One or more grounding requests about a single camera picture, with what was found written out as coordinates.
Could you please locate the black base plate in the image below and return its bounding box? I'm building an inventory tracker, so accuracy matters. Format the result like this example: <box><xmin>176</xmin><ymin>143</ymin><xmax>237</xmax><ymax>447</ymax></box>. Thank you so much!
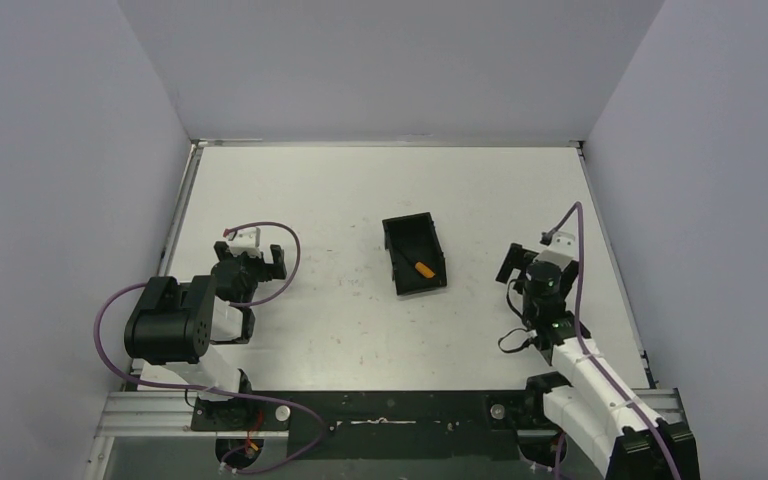
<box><xmin>190</xmin><ymin>390</ymin><xmax>560</xmax><ymax>463</ymax></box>

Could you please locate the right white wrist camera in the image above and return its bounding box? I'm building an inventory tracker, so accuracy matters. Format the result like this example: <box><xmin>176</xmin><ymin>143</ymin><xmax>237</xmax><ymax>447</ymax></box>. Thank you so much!
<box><xmin>536</xmin><ymin>231</ymin><xmax>578</xmax><ymax>270</ymax></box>

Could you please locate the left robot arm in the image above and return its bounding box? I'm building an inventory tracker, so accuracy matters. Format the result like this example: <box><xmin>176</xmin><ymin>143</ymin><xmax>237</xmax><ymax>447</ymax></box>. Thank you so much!
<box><xmin>124</xmin><ymin>240</ymin><xmax>287</xmax><ymax>431</ymax></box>

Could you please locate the aluminium front rail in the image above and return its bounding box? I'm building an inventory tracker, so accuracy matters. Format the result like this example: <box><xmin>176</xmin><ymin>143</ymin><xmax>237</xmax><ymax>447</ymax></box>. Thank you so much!
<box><xmin>95</xmin><ymin>388</ymin><xmax>690</xmax><ymax>439</ymax></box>

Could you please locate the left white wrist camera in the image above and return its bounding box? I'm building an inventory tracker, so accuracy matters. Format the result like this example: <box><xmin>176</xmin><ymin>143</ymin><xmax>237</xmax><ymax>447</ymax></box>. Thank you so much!
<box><xmin>224</xmin><ymin>227</ymin><xmax>261</xmax><ymax>257</ymax></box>

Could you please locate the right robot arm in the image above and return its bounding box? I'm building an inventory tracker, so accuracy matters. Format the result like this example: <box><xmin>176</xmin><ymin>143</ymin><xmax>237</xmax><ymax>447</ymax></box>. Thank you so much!
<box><xmin>496</xmin><ymin>238</ymin><xmax>701</xmax><ymax>479</ymax></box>

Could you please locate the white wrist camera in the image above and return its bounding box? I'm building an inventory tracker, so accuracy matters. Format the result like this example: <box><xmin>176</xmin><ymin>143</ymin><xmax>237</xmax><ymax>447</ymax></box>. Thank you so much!
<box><xmin>224</xmin><ymin>227</ymin><xmax>261</xmax><ymax>257</ymax></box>
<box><xmin>536</xmin><ymin>231</ymin><xmax>578</xmax><ymax>270</ymax></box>

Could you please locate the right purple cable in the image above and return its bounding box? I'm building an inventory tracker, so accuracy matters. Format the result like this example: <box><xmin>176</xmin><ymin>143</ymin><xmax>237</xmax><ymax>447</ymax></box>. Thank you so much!
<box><xmin>540</xmin><ymin>201</ymin><xmax>683</xmax><ymax>480</ymax></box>

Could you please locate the black plastic bin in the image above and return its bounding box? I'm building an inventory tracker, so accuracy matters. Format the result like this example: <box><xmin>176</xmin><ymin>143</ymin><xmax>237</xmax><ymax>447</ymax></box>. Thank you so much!
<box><xmin>382</xmin><ymin>212</ymin><xmax>448</xmax><ymax>296</ymax></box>

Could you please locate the orange handled screwdriver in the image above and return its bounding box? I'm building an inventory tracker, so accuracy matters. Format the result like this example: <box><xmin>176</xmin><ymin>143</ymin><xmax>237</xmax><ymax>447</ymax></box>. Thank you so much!
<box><xmin>398</xmin><ymin>250</ymin><xmax>436</xmax><ymax>279</ymax></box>

